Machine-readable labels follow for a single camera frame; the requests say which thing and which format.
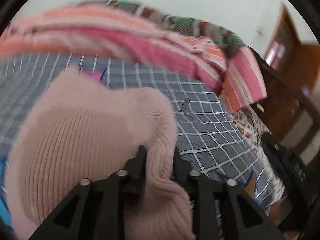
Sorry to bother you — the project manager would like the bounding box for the pink knit sweater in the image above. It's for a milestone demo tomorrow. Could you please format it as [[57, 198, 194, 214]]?
[[5, 66, 195, 239]]

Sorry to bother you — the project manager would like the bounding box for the grey checked blanket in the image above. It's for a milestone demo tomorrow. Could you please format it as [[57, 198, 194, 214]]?
[[0, 52, 286, 240]]

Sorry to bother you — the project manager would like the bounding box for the floral bed sheet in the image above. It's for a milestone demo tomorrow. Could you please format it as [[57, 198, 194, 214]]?
[[230, 106, 270, 158]]

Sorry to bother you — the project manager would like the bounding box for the wooden door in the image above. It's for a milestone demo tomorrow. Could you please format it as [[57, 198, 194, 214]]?
[[264, 5, 319, 98]]

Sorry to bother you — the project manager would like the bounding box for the pink orange striped quilt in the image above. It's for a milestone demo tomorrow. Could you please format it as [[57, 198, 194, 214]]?
[[1, 4, 267, 112]]

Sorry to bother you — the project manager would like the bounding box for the floral patchwork quilt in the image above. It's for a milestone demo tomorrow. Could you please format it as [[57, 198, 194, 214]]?
[[76, 0, 245, 59]]

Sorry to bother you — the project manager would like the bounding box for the white wall switch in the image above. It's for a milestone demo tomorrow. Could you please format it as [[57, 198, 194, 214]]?
[[257, 27, 265, 37]]

